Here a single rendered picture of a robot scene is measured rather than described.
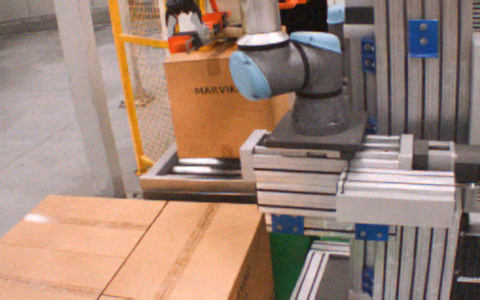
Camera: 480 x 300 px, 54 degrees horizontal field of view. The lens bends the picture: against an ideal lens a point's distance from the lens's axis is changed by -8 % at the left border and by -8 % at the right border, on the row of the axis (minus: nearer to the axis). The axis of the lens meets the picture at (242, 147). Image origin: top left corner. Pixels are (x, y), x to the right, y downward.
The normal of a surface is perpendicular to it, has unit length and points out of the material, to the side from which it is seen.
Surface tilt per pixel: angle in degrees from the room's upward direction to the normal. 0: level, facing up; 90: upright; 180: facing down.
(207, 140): 90
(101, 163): 90
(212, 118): 90
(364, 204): 90
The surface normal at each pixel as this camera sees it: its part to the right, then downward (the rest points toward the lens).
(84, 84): -0.24, 0.40
